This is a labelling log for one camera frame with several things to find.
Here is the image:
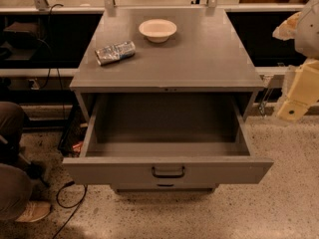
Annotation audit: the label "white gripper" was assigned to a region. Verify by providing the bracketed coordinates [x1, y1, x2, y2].
[276, 59, 319, 121]

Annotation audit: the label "black hanging cable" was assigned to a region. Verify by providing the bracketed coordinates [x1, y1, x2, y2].
[36, 3, 68, 118]

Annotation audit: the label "grey top drawer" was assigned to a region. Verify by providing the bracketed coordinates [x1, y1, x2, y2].
[63, 93, 273, 190]

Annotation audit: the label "seated person brown trousers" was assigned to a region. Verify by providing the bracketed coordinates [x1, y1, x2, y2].
[0, 102, 33, 222]

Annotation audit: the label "crushed silver blue can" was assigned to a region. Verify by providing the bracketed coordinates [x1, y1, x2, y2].
[95, 41, 136, 66]

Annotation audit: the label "grey lower drawer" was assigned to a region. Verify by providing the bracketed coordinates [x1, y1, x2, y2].
[111, 183, 218, 192]

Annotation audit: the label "tan sneaker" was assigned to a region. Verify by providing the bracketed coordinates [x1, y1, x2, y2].
[16, 201, 51, 222]

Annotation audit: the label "grey metal drawer cabinet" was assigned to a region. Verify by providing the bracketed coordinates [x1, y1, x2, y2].
[69, 6, 266, 194]

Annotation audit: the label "black floor cable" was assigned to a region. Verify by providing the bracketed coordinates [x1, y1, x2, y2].
[51, 180, 89, 239]

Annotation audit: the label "grey drawer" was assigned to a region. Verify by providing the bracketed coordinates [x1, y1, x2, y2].
[63, 93, 273, 190]
[111, 183, 218, 192]

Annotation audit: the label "black top drawer handle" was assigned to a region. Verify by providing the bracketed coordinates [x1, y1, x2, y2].
[152, 166, 185, 179]

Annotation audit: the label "white paper bowl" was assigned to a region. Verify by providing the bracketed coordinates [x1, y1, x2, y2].
[139, 19, 177, 43]

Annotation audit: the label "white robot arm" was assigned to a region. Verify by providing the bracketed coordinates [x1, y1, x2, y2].
[272, 0, 319, 121]

